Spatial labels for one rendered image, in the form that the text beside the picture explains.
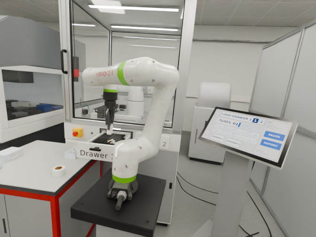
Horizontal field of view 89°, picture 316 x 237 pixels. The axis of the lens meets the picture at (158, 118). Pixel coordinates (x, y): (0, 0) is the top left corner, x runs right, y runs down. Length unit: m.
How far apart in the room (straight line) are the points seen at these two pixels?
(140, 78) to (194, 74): 3.79
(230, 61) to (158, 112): 3.84
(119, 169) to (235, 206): 0.93
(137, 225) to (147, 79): 0.57
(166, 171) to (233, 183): 0.53
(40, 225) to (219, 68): 4.24
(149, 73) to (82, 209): 0.62
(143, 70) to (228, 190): 1.08
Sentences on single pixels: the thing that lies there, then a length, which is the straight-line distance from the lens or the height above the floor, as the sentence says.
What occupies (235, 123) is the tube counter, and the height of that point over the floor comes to 1.11.
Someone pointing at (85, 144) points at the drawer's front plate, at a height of 0.92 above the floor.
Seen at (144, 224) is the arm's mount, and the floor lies 0.80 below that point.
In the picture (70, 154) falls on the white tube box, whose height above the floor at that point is 0.80.
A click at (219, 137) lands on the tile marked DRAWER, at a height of 1.01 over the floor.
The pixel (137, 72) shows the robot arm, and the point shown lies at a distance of 0.67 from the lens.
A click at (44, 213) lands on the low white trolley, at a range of 1.19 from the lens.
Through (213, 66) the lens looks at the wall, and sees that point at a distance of 4.47.
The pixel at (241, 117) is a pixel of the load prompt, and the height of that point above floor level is 1.16.
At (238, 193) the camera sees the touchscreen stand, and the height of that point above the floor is 0.63.
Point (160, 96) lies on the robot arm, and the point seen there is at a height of 1.28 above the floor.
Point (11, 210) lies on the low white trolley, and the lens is 1.32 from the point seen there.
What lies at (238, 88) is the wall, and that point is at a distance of 4.57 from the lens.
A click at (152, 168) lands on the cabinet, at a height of 0.61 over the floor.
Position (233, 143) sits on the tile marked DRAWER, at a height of 1.00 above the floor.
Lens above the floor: 1.35
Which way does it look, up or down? 12 degrees down
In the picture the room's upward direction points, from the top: 5 degrees clockwise
